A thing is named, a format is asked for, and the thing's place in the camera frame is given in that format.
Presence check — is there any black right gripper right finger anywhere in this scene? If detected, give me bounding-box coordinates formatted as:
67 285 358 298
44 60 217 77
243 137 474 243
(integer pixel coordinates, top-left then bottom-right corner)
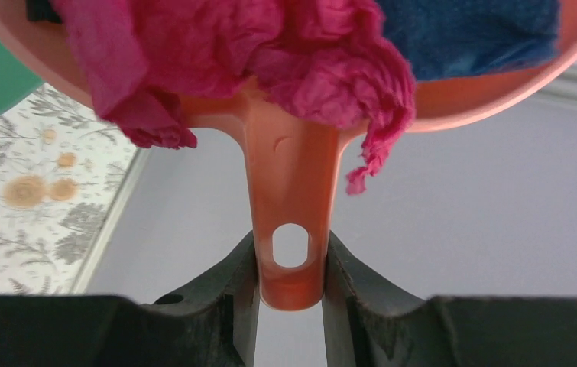
322 235 577 366

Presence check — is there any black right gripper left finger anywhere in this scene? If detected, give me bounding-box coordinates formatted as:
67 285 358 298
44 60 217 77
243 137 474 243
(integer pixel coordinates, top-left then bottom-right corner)
0 235 260 366

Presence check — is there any pink dustpan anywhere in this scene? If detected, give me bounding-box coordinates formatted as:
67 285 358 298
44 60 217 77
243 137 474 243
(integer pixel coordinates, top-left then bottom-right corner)
0 1 577 311

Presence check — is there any small blue paper ball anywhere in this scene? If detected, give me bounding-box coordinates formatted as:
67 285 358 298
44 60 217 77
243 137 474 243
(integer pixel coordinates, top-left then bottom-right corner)
378 0 561 81

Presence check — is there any magenta paper scrap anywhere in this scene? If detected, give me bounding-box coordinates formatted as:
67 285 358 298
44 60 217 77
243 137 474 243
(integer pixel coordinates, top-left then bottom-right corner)
51 0 415 194

